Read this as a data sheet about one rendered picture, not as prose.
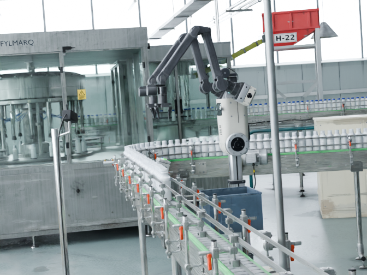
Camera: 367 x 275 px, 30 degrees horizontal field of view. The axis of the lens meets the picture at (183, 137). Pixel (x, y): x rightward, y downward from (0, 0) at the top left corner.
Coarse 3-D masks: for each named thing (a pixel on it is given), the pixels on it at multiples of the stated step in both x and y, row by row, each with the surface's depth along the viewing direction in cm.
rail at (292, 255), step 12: (144, 180) 406; (156, 180) 350; (192, 192) 291; (192, 204) 254; (204, 216) 233; (228, 216) 229; (252, 228) 200; (240, 240) 185; (252, 252) 202; (288, 252) 168; (240, 264) 188; (276, 264) 155; (312, 264) 153
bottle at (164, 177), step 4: (164, 168) 346; (164, 172) 343; (160, 176) 344; (164, 176) 342; (168, 176) 343; (160, 180) 343; (164, 180) 342; (168, 180) 343; (168, 184) 343; (160, 188) 344; (164, 188) 342; (168, 192) 343; (160, 196) 344; (164, 196) 342; (168, 196) 343
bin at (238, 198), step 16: (208, 192) 417; (224, 192) 419; (240, 192) 420; (256, 192) 391; (208, 208) 389; (240, 208) 389; (256, 208) 391; (208, 224) 393; (224, 224) 388; (240, 224) 390; (256, 224) 391
